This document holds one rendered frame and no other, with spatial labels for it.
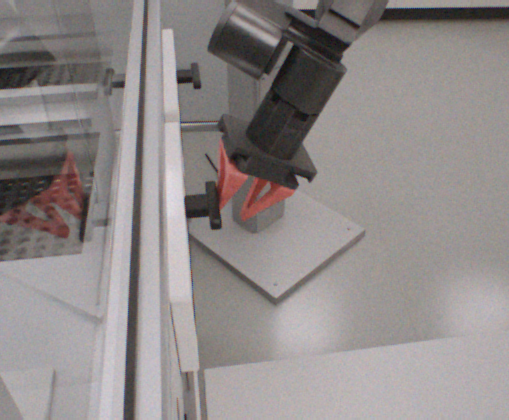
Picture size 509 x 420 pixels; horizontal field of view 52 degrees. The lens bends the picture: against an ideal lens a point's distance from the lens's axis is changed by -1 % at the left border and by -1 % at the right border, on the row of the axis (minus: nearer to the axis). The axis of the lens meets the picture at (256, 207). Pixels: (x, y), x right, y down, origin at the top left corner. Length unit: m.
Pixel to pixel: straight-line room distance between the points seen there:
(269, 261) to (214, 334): 0.31
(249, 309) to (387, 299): 0.43
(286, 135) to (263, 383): 0.26
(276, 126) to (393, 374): 0.29
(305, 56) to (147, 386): 0.32
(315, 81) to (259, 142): 0.08
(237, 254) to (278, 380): 1.19
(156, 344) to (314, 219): 1.58
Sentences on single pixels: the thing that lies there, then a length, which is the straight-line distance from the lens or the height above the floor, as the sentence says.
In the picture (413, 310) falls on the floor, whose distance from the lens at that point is 1.70.
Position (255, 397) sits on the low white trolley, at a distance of 0.58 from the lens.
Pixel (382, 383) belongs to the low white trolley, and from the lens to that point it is 0.60.
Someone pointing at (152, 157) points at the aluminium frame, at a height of 0.99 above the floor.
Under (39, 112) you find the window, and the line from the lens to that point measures 0.18.
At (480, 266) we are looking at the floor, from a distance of 1.91.
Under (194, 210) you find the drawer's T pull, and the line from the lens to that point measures 0.55.
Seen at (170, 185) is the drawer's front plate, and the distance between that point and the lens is 0.56.
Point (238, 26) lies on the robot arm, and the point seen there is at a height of 1.08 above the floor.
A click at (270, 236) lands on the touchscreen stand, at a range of 1.81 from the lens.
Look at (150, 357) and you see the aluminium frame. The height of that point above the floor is 0.99.
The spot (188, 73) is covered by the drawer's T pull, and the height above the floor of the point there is 0.91.
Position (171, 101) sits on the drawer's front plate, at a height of 0.93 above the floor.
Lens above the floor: 1.26
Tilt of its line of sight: 39 degrees down
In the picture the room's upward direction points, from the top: straight up
